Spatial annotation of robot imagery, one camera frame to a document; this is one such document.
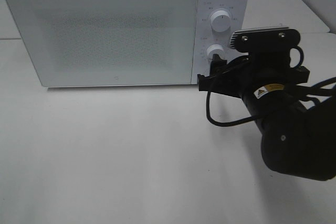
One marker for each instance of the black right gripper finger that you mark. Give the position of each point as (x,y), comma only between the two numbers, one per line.
(217,64)
(206,83)

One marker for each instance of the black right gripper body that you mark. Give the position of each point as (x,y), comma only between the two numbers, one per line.
(260,78)

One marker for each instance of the white timer knob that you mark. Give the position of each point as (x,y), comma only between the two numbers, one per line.
(215,49)

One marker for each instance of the white microwave door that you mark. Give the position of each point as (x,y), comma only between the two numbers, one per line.
(87,43)

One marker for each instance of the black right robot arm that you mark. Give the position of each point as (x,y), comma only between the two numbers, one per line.
(297,122)

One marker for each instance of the upper white power knob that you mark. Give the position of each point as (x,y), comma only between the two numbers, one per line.
(220,20)

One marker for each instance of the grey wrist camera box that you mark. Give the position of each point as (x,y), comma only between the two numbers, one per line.
(265,39)

